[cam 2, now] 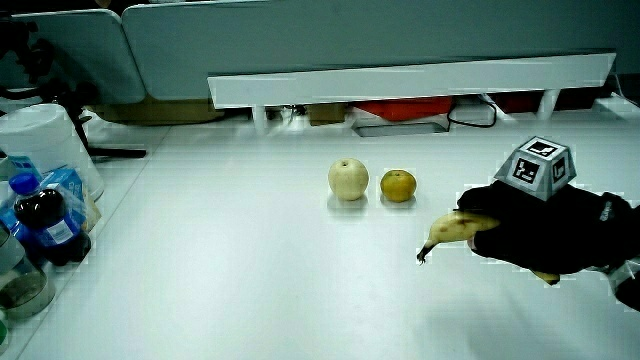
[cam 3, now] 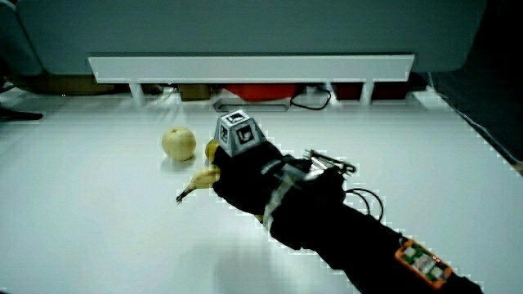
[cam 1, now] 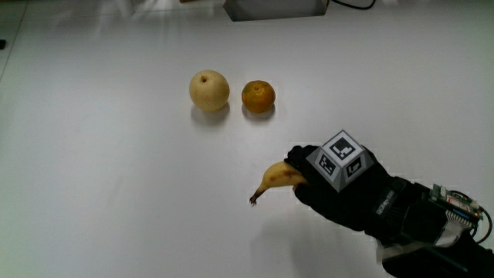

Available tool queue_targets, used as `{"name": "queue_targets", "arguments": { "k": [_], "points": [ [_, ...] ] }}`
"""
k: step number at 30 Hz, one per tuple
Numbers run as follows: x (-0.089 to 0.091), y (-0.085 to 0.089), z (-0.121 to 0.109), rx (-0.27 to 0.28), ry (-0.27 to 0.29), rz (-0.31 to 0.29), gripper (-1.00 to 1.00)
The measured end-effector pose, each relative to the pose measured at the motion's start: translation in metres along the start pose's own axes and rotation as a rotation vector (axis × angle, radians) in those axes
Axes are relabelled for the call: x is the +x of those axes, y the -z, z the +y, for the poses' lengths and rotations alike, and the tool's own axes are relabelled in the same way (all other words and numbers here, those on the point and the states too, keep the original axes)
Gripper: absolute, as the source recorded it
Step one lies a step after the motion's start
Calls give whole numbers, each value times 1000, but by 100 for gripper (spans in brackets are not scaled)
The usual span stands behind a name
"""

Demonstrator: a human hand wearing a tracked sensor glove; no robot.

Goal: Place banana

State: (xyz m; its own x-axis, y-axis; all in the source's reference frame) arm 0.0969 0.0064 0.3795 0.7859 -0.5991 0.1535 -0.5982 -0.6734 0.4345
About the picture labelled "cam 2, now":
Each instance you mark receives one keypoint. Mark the dark soda bottle blue cap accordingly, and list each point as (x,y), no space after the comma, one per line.
(47,220)

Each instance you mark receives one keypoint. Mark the large grey partition panel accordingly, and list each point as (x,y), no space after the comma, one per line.
(325,35)

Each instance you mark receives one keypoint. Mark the orange-red object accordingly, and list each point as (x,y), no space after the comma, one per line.
(405,107)

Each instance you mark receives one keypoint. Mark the small cardboard box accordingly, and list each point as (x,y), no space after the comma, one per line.
(326,113)

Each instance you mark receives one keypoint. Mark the person's right hand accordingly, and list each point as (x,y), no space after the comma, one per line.
(540,235)

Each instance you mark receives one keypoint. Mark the pale round apple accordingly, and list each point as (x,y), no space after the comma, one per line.
(348,179)

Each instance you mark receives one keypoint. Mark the blue and white carton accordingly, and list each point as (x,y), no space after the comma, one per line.
(70,182)

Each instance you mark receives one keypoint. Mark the flat brown cardboard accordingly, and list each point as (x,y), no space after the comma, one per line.
(155,112)

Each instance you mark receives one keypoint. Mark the small grey partition panel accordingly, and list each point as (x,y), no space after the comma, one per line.
(95,55)

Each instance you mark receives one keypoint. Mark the white plastic bucket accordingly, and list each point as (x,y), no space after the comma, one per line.
(45,140)

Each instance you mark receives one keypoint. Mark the glass jar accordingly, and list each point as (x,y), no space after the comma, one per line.
(22,290)

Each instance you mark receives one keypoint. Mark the white desk shelf riser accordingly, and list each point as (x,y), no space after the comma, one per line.
(400,80)

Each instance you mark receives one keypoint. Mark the yellow banana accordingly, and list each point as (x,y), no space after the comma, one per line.
(455,227)

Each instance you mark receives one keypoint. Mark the yellow-orange round fruit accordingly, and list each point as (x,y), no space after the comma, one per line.
(398,186)

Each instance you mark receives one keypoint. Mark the black camera tripod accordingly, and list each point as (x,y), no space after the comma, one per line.
(70,100)

